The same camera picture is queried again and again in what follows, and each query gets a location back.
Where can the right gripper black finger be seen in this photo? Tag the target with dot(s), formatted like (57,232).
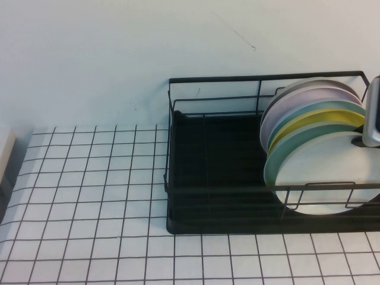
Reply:
(360,129)
(359,142)

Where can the white plate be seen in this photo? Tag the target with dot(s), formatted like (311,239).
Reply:
(320,166)

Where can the teal plate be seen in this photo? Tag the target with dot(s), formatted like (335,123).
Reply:
(341,105)

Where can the yellow plate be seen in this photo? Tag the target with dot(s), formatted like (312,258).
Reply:
(326,116)

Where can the grey plate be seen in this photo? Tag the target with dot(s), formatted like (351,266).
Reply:
(320,80)

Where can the lilac plate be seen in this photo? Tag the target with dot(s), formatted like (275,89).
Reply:
(297,104)

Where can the mint green plate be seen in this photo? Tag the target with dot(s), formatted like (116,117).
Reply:
(268,170)

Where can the black drip tray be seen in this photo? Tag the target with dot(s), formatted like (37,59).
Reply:
(222,148)

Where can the white black-grid tablecloth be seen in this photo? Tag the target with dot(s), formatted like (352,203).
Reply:
(89,207)

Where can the white board with beige edge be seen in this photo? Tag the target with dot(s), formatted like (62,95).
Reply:
(8,148)

